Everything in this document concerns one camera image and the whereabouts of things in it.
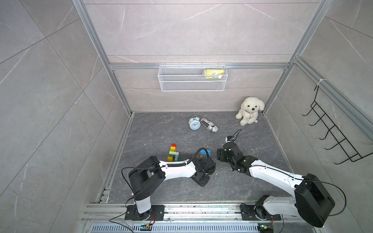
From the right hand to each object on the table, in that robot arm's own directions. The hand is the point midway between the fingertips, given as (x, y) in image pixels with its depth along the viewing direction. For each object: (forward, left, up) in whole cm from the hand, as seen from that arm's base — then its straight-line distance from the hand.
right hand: (222, 151), depth 87 cm
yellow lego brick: (+6, +31, -5) cm, 32 cm away
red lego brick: (+9, +31, -6) cm, 33 cm away
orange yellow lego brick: (0, +12, -7) cm, 14 cm away
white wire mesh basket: (+46, +17, +22) cm, 54 cm away
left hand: (-14, +11, -8) cm, 20 cm away
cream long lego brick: (+2, +30, -5) cm, 31 cm away
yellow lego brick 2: (-2, +32, -6) cm, 33 cm away
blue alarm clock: (+24, +16, -1) cm, 29 cm away
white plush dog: (+29, -24, +3) cm, 38 cm away
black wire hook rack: (+4, -48, +24) cm, 54 cm away
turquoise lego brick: (-2, +29, -5) cm, 29 cm away
